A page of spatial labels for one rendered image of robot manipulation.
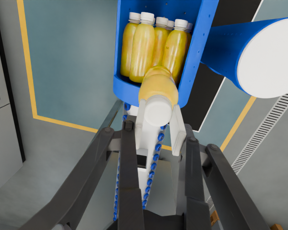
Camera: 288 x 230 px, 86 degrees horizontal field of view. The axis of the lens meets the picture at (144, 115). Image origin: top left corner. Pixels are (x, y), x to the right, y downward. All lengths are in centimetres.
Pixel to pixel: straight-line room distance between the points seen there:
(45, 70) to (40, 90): 27
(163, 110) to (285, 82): 65
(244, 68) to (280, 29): 15
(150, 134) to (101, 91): 111
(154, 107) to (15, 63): 216
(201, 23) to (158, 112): 31
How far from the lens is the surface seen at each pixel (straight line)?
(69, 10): 186
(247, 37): 73
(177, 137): 16
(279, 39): 74
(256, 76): 74
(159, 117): 21
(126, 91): 48
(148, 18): 52
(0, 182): 286
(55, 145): 261
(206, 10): 47
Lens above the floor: 165
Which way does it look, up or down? 62 degrees down
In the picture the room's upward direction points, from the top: 170 degrees counter-clockwise
